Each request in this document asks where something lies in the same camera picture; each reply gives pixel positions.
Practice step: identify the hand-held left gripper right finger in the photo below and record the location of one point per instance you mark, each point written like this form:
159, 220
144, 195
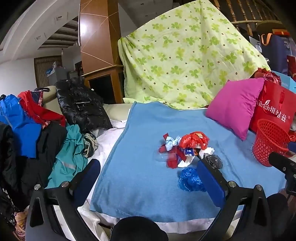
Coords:
210, 183

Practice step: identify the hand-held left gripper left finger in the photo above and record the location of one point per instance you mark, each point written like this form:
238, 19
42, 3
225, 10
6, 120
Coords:
86, 183

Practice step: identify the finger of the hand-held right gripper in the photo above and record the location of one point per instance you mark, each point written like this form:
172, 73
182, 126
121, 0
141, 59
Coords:
291, 146
281, 162

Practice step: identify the blue plastic bag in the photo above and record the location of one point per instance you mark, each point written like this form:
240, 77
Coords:
190, 179

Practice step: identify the red plastic mesh basket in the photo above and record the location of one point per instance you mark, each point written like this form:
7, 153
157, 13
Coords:
269, 143

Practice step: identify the white tissue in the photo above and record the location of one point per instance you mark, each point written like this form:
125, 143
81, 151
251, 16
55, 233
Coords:
207, 151

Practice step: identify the blue and white small packet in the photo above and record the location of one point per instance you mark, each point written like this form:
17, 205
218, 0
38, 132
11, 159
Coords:
188, 151

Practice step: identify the red cardboard box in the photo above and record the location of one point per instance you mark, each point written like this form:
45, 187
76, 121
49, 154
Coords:
173, 161

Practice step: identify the light blue knotted cloth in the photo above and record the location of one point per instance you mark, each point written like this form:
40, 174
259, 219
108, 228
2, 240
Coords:
172, 142

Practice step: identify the clear plastic packaging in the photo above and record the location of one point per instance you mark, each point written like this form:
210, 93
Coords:
160, 156

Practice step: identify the person's right leg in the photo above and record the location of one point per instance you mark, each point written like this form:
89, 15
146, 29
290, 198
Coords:
277, 210

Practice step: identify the teal garment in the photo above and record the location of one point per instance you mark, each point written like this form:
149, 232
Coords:
69, 157

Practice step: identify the camouflage cloth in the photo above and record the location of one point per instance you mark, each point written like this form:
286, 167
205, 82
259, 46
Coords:
90, 143

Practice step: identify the white bed sheet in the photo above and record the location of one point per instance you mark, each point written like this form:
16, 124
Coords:
104, 143

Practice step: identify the red paper gift bag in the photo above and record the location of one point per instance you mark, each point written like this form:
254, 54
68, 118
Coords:
275, 104

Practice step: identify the black garment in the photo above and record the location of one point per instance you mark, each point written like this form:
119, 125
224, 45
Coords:
41, 166

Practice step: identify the blue towel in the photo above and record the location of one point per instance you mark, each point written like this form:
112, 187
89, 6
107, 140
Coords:
143, 180

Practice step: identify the light blue cardboard box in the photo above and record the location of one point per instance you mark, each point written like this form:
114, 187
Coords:
288, 81

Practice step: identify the magenta pillow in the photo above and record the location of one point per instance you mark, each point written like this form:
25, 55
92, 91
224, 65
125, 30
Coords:
233, 106

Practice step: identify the dark red knotted plastic bag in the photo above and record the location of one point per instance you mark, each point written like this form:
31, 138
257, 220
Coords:
266, 75

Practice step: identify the beige sofa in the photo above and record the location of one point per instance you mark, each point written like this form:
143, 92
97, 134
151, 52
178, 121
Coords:
115, 111

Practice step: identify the black puffer jacket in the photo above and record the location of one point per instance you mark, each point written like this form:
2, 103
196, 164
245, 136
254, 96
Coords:
83, 104

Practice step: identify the red garment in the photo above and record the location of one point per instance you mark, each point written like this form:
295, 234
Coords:
37, 109

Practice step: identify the blue jacket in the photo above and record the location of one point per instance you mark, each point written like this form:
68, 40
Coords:
16, 122

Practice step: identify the wooden cabinet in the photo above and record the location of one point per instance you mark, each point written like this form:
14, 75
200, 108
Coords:
104, 85

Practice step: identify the grey cabinet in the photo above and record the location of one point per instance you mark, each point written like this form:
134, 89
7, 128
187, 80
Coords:
60, 73

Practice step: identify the green clover print quilt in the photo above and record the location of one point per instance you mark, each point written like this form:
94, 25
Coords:
185, 51

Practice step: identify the wooden stair railing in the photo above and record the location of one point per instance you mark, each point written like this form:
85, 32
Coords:
245, 14

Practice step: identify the wooden pillar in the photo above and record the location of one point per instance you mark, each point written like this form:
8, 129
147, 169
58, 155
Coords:
99, 34

